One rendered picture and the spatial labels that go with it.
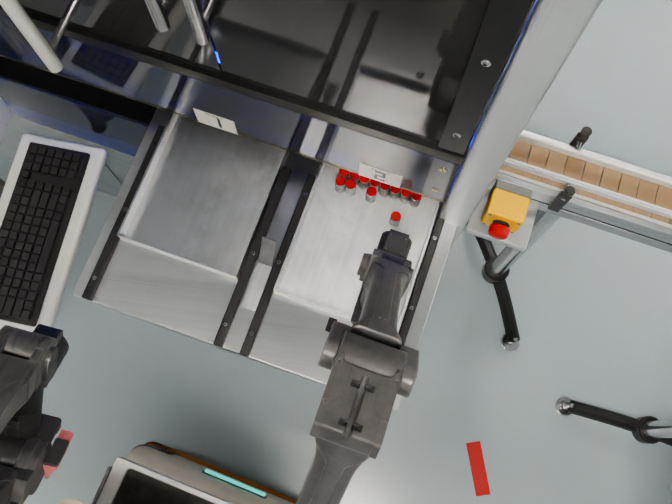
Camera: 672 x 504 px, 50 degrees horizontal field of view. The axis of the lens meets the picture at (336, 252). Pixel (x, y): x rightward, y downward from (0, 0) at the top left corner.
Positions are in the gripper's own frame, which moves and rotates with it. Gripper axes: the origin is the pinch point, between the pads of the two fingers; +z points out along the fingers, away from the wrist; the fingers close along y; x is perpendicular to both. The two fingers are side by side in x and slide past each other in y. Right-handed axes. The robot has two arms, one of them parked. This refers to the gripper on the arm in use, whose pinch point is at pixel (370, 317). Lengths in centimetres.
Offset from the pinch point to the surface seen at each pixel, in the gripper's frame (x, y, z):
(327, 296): 9.6, 2.6, 3.6
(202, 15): 33, 11, -59
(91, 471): 66, -42, 101
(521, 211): -20.3, 24.7, -15.3
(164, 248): 44.8, 0.8, 4.0
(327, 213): 15.6, 19.1, 0.9
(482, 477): -49, -4, 94
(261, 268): 24.4, 3.5, 3.5
